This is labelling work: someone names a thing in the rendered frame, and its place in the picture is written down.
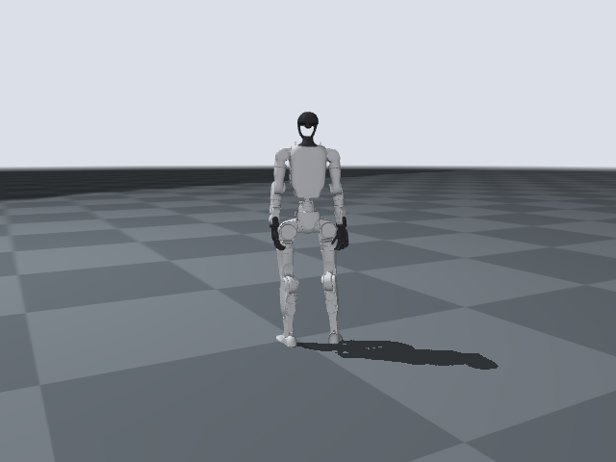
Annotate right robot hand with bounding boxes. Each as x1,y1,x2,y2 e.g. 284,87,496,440
331,217,348,250

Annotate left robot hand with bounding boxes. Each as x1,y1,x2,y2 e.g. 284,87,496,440
269,217,286,250

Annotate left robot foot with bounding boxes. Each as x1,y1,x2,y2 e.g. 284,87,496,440
276,333,297,347

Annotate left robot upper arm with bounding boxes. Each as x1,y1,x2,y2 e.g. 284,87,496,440
273,147,292,194

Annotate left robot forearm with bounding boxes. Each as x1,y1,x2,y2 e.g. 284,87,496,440
269,182,282,225

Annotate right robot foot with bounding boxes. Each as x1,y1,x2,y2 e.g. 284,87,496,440
328,330,343,344

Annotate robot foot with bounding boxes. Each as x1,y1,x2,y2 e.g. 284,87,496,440
328,330,343,344
276,333,297,347

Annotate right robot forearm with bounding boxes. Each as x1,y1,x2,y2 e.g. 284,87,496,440
332,184,346,225

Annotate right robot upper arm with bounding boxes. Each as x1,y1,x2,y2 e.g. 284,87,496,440
325,148,342,194

